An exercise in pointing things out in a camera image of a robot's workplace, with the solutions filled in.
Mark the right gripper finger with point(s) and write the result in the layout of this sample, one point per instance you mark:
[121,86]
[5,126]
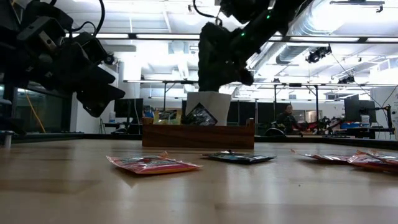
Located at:
[246,77]
[228,77]

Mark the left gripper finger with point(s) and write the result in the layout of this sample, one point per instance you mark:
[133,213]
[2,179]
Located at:
[101,99]
[101,74]

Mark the black background robot arm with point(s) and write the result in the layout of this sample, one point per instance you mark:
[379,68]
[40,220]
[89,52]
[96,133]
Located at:
[323,121]

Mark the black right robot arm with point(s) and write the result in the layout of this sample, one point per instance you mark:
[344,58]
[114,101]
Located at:
[273,18]

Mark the brown wooden tea box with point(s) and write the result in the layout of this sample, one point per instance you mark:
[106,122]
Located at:
[199,137]

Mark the yellow tea packet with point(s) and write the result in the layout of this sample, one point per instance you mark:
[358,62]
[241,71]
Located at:
[168,116]

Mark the white bottle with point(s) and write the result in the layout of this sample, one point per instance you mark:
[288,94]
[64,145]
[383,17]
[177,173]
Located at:
[112,117]

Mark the green cactus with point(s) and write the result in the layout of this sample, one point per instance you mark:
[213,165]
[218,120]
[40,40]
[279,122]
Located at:
[202,84]

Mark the black computer monitor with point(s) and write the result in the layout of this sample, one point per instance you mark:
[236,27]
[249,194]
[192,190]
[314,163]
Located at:
[354,109]
[128,108]

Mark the black partition panel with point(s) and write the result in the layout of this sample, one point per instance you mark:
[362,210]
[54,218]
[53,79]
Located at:
[245,112]

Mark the person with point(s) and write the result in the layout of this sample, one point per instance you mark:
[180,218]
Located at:
[287,119]

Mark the blue bin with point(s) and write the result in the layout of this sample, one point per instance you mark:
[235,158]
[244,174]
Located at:
[349,126]

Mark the black ceiling camera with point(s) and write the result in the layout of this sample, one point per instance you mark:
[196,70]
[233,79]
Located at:
[315,55]
[109,59]

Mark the black aluminium table frame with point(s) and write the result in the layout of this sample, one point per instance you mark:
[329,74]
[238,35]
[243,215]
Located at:
[93,136]

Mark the silver air duct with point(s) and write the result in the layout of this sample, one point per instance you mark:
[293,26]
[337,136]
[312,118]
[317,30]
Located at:
[292,53]

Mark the grey metal post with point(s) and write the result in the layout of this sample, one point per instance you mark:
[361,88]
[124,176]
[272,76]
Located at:
[7,140]

